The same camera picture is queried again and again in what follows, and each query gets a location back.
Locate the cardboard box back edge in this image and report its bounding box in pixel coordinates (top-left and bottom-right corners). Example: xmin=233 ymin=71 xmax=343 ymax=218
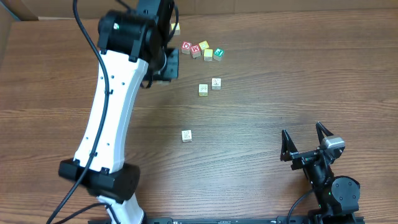
xmin=1 ymin=0 xmax=397 ymax=21

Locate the yellow block cluster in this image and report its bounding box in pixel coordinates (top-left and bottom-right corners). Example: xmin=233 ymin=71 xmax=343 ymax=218
xmin=198 ymin=40 xmax=210 ymax=52
xmin=203 ymin=49 xmax=213 ymax=62

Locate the yellow block upper cluster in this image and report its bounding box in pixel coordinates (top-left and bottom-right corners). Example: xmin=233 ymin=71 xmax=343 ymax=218
xmin=198 ymin=40 xmax=210 ymax=52

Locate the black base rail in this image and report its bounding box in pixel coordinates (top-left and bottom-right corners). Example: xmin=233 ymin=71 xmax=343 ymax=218
xmin=88 ymin=216 xmax=366 ymax=224

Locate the white block single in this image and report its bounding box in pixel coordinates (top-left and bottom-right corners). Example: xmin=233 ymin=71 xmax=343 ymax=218
xmin=155 ymin=80 xmax=170 ymax=85

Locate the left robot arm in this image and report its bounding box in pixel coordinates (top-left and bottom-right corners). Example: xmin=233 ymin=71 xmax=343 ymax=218
xmin=58 ymin=1 xmax=179 ymax=223

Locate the far yellow wooden block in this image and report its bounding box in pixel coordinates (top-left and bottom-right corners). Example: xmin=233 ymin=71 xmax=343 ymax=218
xmin=170 ymin=23 xmax=180 ymax=35

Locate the red M wooden block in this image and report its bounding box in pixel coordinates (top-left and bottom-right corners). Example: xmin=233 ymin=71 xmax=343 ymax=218
xmin=190 ymin=44 xmax=201 ymax=58

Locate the white block row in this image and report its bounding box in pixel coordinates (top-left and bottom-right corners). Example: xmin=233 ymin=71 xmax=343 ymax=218
xmin=198 ymin=84 xmax=208 ymax=96
xmin=211 ymin=78 xmax=221 ymax=90
xmin=182 ymin=130 xmax=192 ymax=142

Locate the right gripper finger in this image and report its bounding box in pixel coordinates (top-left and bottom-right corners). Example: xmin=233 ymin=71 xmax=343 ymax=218
xmin=315 ymin=121 xmax=333 ymax=144
xmin=280 ymin=129 xmax=298 ymax=162

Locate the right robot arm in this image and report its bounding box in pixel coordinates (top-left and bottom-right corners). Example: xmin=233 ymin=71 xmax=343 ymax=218
xmin=279 ymin=122 xmax=364 ymax=224

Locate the yellow block lower cluster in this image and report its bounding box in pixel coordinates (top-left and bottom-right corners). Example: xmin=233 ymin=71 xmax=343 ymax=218
xmin=203 ymin=49 xmax=213 ymax=62

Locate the green wooden block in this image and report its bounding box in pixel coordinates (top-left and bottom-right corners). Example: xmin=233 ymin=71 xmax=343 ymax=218
xmin=213 ymin=48 xmax=224 ymax=62

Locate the red O wooden block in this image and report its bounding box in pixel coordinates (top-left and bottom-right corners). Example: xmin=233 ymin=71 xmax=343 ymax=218
xmin=181 ymin=41 xmax=192 ymax=55

